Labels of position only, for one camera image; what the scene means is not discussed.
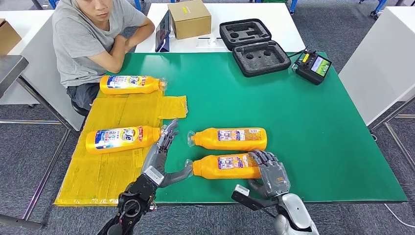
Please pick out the person's right hand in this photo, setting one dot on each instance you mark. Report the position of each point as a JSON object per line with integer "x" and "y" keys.
{"x": 121, "y": 40}

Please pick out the person's left hand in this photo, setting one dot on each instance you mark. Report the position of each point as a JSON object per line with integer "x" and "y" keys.
{"x": 111, "y": 50}

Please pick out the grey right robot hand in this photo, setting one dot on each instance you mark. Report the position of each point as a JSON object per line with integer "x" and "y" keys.
{"x": 274, "y": 178}

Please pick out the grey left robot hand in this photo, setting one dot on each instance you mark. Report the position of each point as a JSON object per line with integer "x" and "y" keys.
{"x": 157, "y": 159}

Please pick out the orange detergent bottle clear cap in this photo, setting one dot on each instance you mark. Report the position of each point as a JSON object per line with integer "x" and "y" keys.
{"x": 207, "y": 139}
{"x": 107, "y": 140}
{"x": 210, "y": 168}
{"x": 146, "y": 86}

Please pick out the person's left forearm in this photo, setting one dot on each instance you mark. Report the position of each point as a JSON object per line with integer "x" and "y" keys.
{"x": 142, "y": 35}

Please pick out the person's right forearm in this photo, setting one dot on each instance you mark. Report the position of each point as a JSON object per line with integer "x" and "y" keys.
{"x": 116, "y": 60}

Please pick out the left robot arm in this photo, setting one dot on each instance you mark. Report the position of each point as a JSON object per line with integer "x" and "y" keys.
{"x": 136, "y": 202}

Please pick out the person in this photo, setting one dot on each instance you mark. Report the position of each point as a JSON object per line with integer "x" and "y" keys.
{"x": 77, "y": 39}

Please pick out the dark tablet with stand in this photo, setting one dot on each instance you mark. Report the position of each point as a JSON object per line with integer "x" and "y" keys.
{"x": 163, "y": 31}

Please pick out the yellow taped cardboard mat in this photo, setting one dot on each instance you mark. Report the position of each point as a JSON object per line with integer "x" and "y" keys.
{"x": 97, "y": 175}

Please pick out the black stool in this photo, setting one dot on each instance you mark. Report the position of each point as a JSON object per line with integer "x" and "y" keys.
{"x": 78, "y": 109}

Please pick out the closed brown cardboard box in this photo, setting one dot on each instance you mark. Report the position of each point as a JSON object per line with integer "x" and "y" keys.
{"x": 190, "y": 22}

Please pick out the white side table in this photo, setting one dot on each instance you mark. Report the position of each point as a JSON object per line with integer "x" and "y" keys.
{"x": 34, "y": 38}

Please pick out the thin black pen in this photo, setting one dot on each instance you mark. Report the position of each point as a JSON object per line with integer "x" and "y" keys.
{"x": 202, "y": 38}

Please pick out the small white plastic item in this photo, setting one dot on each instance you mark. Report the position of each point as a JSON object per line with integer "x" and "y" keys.
{"x": 211, "y": 41}

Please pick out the grey metal table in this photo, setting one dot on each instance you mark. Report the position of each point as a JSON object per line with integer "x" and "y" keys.
{"x": 9, "y": 69}

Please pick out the open brown cardboard box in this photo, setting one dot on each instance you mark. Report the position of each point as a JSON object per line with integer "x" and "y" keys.
{"x": 7, "y": 36}

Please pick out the black remote controller with screen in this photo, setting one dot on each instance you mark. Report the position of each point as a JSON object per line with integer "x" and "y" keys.
{"x": 310, "y": 68}

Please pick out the open black foam case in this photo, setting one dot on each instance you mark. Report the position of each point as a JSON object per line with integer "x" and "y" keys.
{"x": 258, "y": 59}

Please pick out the white table with metal legs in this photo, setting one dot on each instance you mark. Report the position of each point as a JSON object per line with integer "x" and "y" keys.
{"x": 378, "y": 64}

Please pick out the white table with box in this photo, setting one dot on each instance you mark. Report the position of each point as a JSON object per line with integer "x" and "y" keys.
{"x": 275, "y": 22}

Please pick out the green plastic crate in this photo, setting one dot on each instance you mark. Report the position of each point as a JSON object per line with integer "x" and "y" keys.
{"x": 274, "y": 1}

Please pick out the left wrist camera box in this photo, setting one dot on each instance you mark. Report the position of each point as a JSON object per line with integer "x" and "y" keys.
{"x": 153, "y": 176}

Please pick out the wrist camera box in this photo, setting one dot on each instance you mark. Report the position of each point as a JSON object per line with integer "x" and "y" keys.
{"x": 153, "y": 176}
{"x": 246, "y": 198}

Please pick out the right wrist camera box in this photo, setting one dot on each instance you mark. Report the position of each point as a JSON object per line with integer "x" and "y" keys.
{"x": 246, "y": 198}

